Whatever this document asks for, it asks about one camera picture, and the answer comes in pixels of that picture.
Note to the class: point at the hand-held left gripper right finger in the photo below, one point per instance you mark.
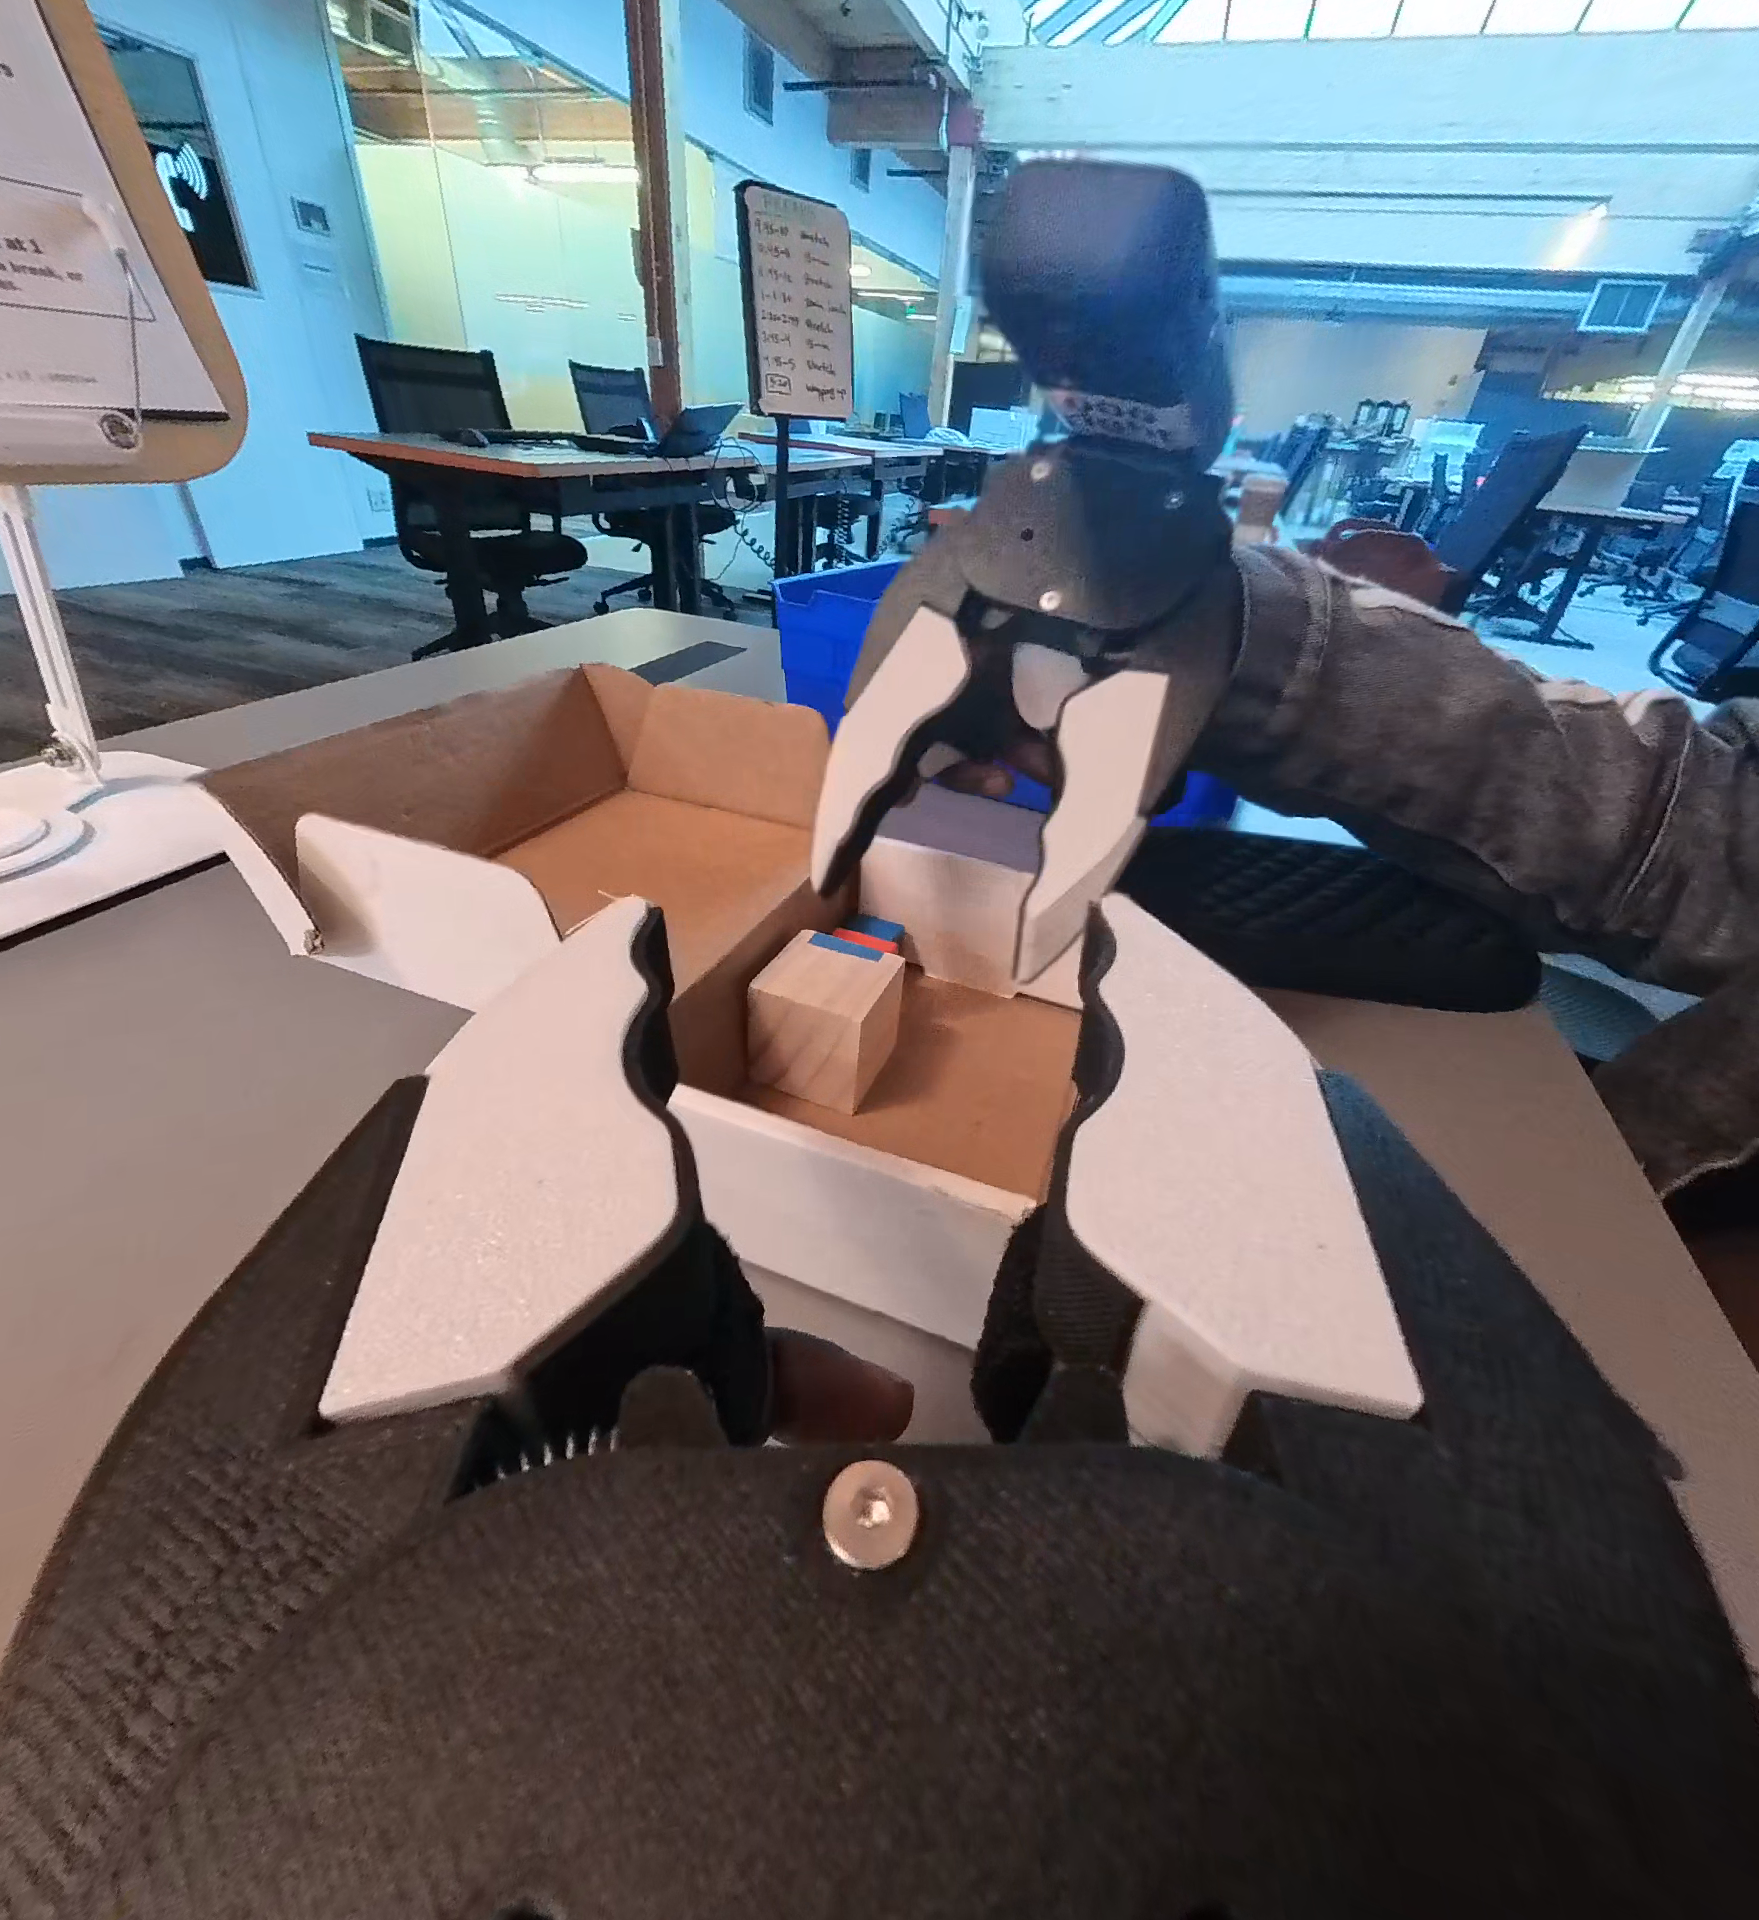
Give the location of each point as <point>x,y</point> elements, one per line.
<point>1225,1201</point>

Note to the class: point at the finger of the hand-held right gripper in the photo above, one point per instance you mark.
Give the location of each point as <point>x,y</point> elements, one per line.
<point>1113,781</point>
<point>881,720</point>

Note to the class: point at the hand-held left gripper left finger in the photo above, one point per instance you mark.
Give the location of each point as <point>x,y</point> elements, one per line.
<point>519,1185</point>

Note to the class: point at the blue plastic bin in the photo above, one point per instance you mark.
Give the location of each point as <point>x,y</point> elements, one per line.
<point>821,645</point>

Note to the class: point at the red wooden cube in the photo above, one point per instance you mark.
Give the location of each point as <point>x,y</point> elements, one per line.
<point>873,939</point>

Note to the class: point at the cardboard box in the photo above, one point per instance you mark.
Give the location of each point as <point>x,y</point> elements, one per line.
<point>641,854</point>

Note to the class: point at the plain wooden cube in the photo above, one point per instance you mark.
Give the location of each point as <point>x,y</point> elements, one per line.
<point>821,1028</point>

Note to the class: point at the person's right forearm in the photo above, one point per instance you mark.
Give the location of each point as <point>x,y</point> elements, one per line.
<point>1495,781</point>

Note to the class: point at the wooden office desk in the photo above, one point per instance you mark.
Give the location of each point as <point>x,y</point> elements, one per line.
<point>551,458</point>

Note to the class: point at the person's right hand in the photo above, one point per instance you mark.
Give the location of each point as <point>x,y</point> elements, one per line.
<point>997,772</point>

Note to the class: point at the person's left hand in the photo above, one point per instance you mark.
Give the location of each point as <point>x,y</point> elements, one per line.
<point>843,1394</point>

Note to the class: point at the black tape strip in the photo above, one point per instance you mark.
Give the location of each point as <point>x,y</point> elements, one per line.
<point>693,658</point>

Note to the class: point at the black textured pad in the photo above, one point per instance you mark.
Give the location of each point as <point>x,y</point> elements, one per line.
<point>1345,914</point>

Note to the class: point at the brown chair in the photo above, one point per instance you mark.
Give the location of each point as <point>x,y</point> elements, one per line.
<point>1383,563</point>

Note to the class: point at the black laptop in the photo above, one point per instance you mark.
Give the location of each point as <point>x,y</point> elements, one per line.
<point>701,431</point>

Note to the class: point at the whiteboard on stand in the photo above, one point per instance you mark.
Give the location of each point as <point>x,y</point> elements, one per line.
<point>795,301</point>

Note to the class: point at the black office chair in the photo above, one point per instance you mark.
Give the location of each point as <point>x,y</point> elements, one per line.
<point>611,399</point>
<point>1750,571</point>
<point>429,399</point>
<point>1518,510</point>

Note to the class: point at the black keyboard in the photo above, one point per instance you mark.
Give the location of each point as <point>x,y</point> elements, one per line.
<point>565,438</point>

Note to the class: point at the white sign stand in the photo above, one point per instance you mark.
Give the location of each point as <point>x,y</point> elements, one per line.
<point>55,841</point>

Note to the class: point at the black phone icon sign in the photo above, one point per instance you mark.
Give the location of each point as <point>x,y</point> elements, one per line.
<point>197,180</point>

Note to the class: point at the wooden sign board with paper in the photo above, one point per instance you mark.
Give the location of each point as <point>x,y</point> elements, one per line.
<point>9,225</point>

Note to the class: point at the wall air vent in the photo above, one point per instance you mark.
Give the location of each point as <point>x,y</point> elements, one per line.
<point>1622,304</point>

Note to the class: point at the small wall sign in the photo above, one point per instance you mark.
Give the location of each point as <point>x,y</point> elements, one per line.
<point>311,217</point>

